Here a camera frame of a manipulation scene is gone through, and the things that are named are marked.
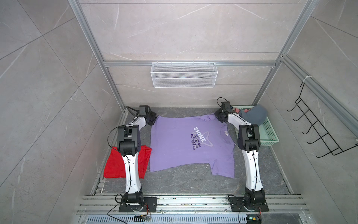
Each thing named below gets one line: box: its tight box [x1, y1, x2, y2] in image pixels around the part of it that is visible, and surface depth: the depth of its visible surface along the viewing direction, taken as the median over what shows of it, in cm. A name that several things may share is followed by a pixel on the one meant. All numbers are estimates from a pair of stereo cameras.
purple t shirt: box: [149, 113, 235, 179], surface depth 98 cm
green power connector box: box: [246, 213, 262, 224], surface depth 72 cm
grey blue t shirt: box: [238, 105, 269, 126], surface depth 105 cm
